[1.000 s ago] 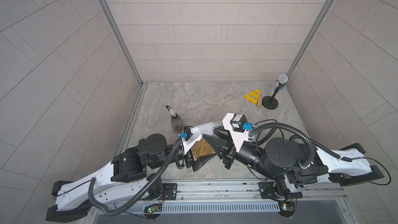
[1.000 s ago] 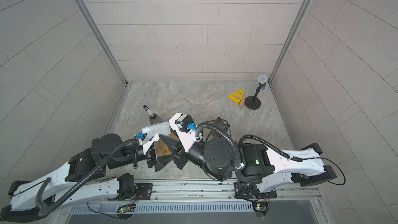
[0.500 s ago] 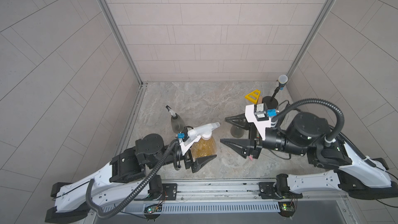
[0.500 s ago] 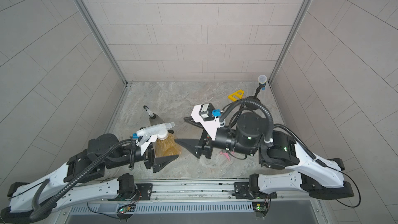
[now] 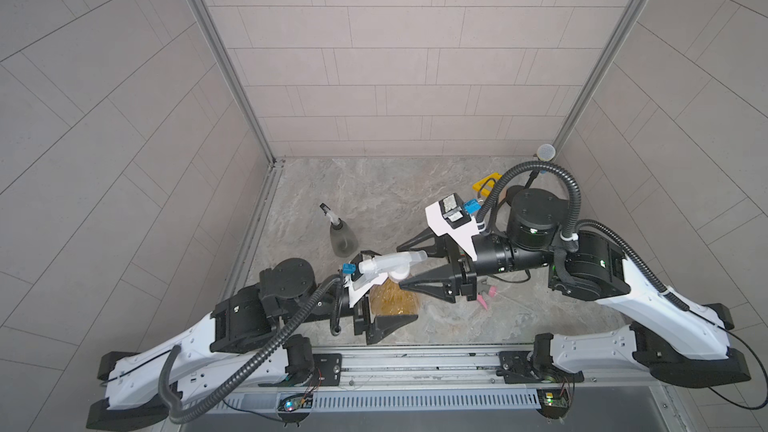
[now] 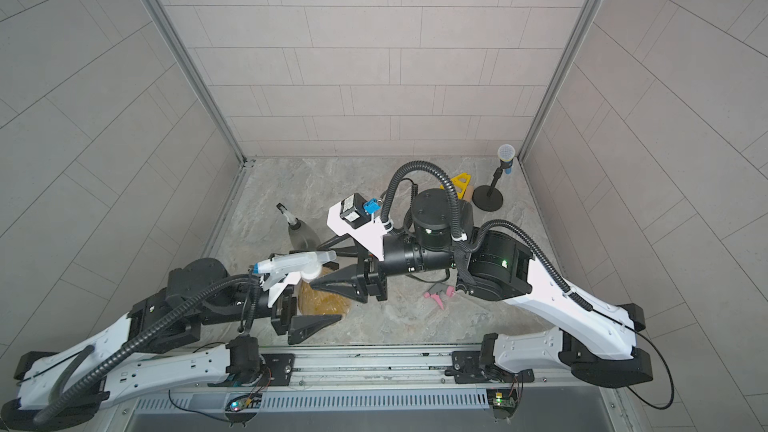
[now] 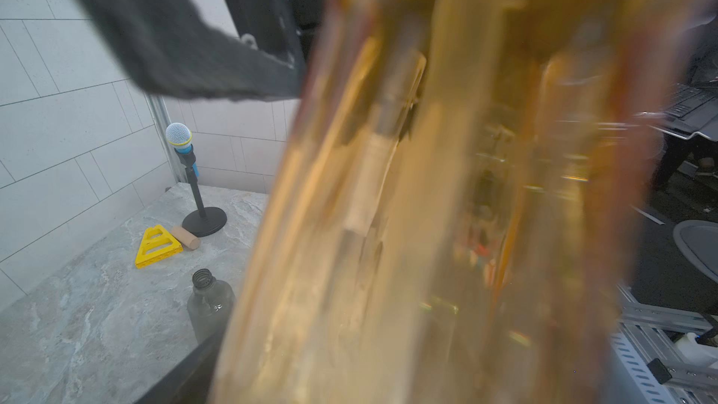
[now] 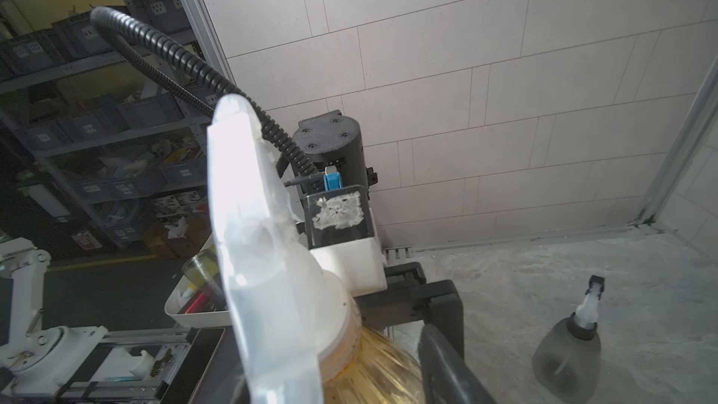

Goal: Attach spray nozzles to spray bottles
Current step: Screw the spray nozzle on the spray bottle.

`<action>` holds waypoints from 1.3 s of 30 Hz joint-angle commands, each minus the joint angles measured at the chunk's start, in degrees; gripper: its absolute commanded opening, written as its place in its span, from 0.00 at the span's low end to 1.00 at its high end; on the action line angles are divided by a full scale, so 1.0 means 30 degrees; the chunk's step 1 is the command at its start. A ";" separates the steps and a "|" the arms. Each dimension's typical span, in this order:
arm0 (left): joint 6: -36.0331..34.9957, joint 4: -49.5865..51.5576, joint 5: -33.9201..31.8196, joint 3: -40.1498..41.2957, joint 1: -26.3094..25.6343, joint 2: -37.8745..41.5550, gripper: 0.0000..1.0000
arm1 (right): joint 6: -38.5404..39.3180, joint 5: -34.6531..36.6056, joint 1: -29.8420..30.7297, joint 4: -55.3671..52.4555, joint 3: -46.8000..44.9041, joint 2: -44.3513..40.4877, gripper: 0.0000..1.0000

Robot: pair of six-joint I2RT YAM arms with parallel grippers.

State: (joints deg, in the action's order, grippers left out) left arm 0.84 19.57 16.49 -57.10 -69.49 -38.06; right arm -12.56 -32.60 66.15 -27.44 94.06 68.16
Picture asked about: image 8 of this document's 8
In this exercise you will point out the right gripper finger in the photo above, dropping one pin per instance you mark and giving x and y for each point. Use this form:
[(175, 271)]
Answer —
[(446, 377)]

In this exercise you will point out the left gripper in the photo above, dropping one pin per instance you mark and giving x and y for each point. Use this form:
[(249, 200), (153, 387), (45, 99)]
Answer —
[(411, 297)]

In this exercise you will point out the orange plastic bottle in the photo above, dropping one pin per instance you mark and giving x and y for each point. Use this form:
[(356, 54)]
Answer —
[(380, 372)]

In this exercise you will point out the grey bottle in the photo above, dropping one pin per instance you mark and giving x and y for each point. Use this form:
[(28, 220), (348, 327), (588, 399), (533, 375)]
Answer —
[(567, 361)]

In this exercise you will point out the clear spray nozzle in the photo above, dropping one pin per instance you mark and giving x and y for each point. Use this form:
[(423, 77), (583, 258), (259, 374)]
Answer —
[(295, 324)]

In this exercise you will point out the black white spray nozzle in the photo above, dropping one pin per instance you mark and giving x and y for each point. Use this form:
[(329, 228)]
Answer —
[(583, 323)]

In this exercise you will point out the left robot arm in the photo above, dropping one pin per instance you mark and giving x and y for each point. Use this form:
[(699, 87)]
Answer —
[(332, 139)]

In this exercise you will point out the white tray of items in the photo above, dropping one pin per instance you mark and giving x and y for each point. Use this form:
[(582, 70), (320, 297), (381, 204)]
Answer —
[(197, 301)]

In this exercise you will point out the metal storage shelving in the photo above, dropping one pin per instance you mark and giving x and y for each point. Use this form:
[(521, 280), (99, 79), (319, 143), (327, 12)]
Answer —
[(95, 158)]

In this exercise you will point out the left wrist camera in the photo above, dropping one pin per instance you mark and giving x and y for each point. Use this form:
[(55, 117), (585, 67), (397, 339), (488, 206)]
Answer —
[(342, 235)]

